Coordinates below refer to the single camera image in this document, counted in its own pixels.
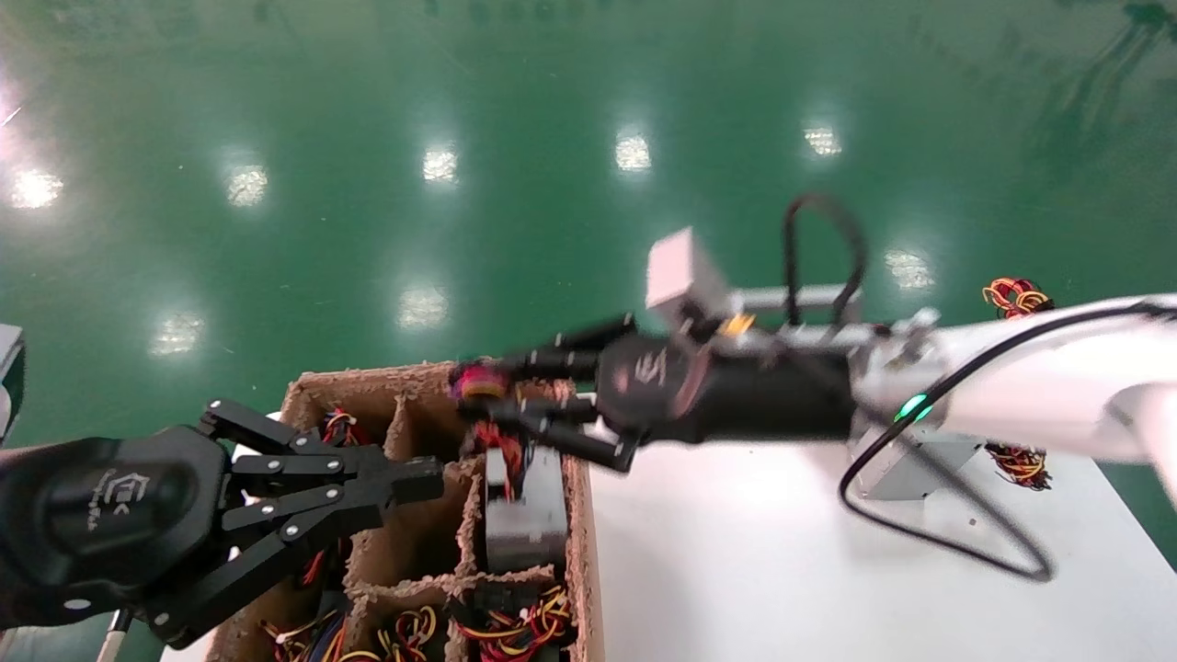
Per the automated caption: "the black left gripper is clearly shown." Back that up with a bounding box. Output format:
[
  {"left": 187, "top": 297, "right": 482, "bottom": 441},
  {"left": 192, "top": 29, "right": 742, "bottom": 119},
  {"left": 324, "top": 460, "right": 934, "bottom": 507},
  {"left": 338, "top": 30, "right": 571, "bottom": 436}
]
[{"left": 0, "top": 398, "right": 448, "bottom": 649}]

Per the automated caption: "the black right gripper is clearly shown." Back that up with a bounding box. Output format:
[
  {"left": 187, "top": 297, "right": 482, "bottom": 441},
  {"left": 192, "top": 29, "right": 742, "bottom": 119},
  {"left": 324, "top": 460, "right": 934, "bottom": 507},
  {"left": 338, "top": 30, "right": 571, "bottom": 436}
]
[{"left": 464, "top": 315, "right": 861, "bottom": 474}]

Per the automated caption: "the brown cardboard divider box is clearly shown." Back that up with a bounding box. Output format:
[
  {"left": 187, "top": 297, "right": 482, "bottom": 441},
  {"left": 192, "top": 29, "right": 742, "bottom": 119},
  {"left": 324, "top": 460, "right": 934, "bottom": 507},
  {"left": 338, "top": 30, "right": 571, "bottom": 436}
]
[{"left": 207, "top": 361, "right": 603, "bottom": 662}]

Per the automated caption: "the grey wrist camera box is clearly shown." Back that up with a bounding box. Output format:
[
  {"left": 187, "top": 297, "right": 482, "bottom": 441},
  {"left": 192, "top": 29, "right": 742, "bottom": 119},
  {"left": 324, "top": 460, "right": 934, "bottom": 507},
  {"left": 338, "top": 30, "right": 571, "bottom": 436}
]
[
  {"left": 0, "top": 324, "right": 27, "bottom": 442},
  {"left": 646, "top": 228, "right": 737, "bottom": 327}
]

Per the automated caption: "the silver camera mount bracket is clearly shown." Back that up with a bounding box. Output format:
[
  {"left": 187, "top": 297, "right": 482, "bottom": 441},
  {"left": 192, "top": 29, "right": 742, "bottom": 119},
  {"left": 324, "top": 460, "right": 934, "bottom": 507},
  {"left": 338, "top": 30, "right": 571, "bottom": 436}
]
[{"left": 731, "top": 287, "right": 941, "bottom": 358}]

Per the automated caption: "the black looped camera cable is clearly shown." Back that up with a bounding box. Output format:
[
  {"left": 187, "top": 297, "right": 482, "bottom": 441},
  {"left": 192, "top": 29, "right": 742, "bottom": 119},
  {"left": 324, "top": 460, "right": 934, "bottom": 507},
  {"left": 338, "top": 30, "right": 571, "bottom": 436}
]
[{"left": 782, "top": 193, "right": 870, "bottom": 332}]

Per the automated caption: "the long black arm cable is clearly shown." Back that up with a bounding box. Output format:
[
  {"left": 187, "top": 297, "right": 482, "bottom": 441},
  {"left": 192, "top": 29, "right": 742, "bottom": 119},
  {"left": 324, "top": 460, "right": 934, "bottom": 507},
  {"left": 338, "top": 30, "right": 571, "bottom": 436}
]
[{"left": 839, "top": 303, "right": 1177, "bottom": 582}]

